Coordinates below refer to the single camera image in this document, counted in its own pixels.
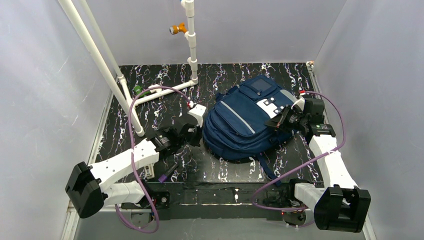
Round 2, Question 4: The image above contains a navy blue student backpack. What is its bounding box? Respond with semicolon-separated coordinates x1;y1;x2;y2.
202;74;304;181

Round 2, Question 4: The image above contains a purple black marker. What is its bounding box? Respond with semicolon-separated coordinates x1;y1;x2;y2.
158;163;179;183

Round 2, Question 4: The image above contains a white glue stick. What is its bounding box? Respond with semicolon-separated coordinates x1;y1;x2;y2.
144;164;155;180

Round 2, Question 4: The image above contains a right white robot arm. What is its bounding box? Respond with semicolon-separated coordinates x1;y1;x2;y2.
265;98;371;233

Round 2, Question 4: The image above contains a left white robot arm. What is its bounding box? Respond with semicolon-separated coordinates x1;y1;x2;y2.
65;114;204;219

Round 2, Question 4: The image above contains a green pipe valve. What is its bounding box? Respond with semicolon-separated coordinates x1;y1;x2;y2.
133;85;143;95

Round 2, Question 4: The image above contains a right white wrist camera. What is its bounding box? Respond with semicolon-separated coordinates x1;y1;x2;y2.
290;90;306;111

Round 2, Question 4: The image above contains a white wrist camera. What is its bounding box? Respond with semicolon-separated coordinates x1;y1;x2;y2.
188;101;208;128
290;90;306;111

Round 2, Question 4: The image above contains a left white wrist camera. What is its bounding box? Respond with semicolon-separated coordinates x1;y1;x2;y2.
188;101;208;128

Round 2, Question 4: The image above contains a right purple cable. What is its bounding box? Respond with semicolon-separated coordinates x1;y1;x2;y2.
251;91;346;229

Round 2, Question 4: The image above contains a purple cable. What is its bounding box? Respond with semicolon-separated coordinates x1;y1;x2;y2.
114;86;196;234
251;91;346;229

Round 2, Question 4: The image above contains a white PVC pipe frame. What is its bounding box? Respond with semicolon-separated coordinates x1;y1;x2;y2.
57;0;200;137

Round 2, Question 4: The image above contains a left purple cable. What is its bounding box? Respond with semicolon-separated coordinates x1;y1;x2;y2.
114;86;196;234

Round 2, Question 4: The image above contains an aluminium rail frame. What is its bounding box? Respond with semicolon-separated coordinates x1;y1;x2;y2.
61;61;377;240

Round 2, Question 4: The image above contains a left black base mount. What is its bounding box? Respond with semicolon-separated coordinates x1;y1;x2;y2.
121;186;171;210

